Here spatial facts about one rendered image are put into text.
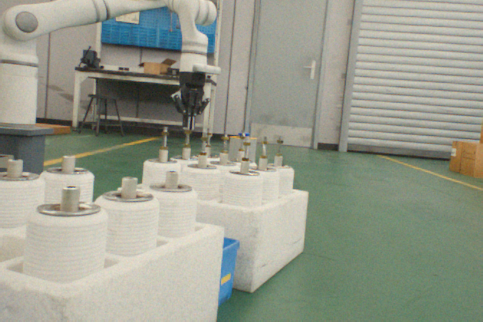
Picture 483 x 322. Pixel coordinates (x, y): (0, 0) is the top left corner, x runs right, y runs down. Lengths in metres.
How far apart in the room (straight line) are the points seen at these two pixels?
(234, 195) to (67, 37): 5.85
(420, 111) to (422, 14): 1.24
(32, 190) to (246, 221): 0.44
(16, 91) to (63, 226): 0.86
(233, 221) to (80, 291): 0.53
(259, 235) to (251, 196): 0.09
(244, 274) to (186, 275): 0.31
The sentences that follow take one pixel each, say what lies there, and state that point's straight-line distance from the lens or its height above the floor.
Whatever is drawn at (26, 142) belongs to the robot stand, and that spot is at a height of 0.26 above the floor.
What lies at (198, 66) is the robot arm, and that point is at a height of 0.51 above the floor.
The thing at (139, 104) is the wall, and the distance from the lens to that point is 6.44.
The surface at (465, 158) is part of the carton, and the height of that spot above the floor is 0.15.
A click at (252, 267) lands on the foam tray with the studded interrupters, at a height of 0.06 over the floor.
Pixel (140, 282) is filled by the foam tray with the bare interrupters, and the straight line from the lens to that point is 0.68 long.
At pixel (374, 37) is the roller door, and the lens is 6.44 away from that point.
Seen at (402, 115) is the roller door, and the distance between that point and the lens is 6.46.
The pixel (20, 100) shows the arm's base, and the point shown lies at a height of 0.38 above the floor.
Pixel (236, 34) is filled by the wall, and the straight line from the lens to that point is 6.34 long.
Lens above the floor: 0.40
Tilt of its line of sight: 4 degrees down
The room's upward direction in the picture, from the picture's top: 5 degrees clockwise
